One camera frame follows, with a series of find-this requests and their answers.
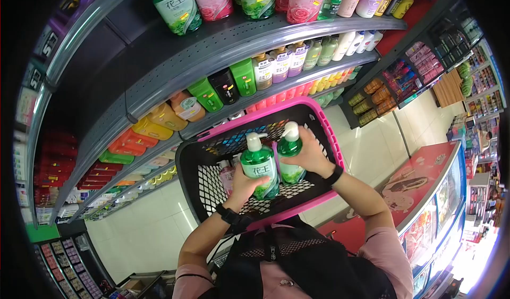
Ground person's left hand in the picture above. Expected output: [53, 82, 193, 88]
[224, 163, 272, 217]

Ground pink bottle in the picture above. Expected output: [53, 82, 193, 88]
[218, 160, 240, 198]

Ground green pump bottle white label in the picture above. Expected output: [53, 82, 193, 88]
[240, 132, 281, 201]

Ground black display rack of packets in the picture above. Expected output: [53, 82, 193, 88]
[34, 232, 117, 299]

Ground red top freezer chest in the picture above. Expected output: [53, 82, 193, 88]
[318, 140, 468, 299]

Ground shop shelves with small goods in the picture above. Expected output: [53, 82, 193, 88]
[445, 40, 508, 244]

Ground person's right hand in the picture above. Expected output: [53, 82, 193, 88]
[280, 125, 335, 178]

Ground person's right fingers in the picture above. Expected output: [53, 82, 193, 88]
[296, 125, 316, 149]

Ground black wrist band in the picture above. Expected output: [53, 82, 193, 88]
[215, 203, 256, 236]
[323, 164, 344, 187]

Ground person's body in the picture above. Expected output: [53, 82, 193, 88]
[172, 215, 414, 299]

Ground person's left thumb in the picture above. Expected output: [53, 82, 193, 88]
[244, 175, 272, 191]

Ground dark shop rack with goods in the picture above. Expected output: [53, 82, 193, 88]
[341, 0, 491, 130]

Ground black shopping basket pink rim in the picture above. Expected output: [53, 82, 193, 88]
[175, 96, 346, 233]

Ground full shop shelf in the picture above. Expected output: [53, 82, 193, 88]
[12, 0, 436, 229]

